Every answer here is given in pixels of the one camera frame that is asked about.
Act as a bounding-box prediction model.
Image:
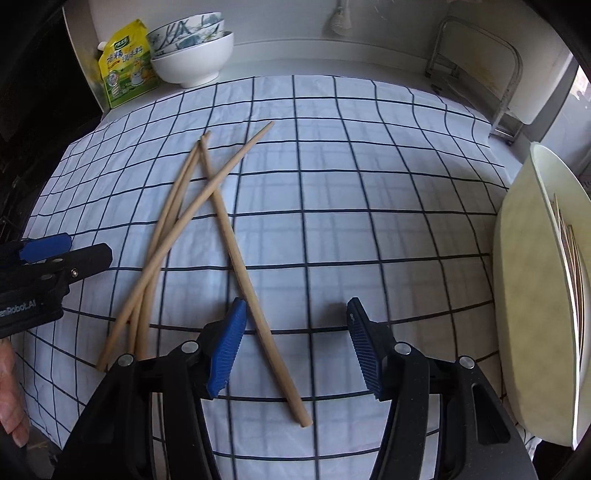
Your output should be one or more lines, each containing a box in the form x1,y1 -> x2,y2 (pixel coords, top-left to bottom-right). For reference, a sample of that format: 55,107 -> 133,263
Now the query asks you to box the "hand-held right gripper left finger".
53,297 -> 248,480

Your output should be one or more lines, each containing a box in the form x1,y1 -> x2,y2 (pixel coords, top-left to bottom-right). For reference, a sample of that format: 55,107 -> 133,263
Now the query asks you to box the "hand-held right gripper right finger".
346,297 -> 541,480

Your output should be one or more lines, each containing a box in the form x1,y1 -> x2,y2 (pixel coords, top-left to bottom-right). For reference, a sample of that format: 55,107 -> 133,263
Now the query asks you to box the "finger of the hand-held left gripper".
25,243 -> 113,296
0,233 -> 73,266

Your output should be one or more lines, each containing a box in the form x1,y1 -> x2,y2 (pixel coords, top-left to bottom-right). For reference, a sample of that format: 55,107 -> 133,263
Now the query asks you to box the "large white plate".
491,141 -> 591,451

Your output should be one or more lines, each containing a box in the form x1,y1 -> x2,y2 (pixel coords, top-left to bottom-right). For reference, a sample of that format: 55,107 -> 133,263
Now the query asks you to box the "person's left hand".
0,342 -> 31,448

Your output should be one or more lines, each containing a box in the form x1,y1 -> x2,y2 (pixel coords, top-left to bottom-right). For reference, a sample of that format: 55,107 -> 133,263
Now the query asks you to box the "black stove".
0,9 -> 103,241

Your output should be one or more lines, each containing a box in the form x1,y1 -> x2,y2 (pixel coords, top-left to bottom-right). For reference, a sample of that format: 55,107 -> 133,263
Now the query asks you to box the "white checked cloth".
21,74 -> 523,480

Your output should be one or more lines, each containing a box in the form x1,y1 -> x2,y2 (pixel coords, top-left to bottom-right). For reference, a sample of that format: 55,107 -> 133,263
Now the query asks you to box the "yellow seasoning packet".
96,18 -> 161,110

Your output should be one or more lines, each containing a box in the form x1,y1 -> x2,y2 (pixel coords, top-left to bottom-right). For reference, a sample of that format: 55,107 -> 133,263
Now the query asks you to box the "plain white bowl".
150,31 -> 235,89

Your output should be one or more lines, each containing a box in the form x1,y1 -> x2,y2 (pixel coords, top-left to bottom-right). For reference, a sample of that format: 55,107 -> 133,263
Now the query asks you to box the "patterned ceramic bowl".
146,12 -> 225,48
178,25 -> 227,49

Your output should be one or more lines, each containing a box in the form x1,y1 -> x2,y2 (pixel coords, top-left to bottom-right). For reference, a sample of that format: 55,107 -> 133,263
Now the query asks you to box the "white cutting board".
505,44 -> 576,126

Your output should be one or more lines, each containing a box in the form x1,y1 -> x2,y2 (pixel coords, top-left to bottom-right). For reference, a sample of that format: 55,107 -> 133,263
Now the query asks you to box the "metal rack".
425,16 -> 525,147

